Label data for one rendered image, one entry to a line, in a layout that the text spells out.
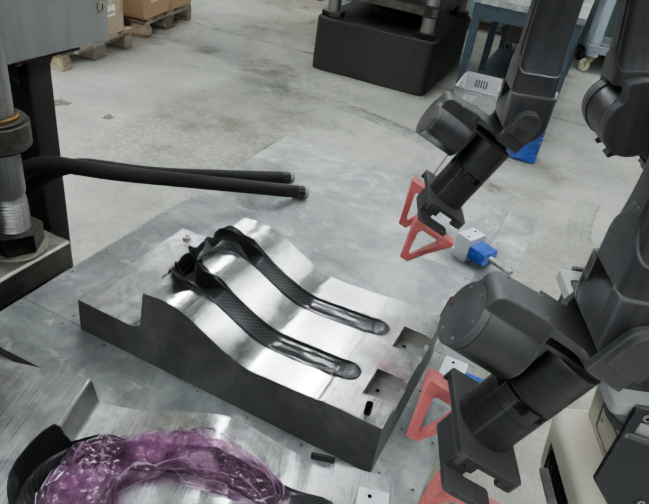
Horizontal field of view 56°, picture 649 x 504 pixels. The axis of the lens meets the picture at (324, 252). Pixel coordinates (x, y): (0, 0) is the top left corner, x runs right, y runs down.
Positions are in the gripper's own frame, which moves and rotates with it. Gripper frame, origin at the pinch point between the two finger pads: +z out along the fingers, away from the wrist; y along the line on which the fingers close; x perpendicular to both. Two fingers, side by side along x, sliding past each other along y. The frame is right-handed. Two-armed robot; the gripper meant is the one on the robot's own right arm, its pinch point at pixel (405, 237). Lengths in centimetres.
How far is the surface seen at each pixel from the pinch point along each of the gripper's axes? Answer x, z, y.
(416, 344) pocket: 9.5, 9.8, 9.1
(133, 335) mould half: -27.0, 31.0, 14.2
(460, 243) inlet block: 21.1, 7.3, -28.1
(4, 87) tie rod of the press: -63, 21, -10
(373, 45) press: 33, 63, -387
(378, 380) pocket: 4.1, 12.1, 18.4
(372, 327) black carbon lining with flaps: 2.3, 11.4, 8.9
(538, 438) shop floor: 103, 59, -56
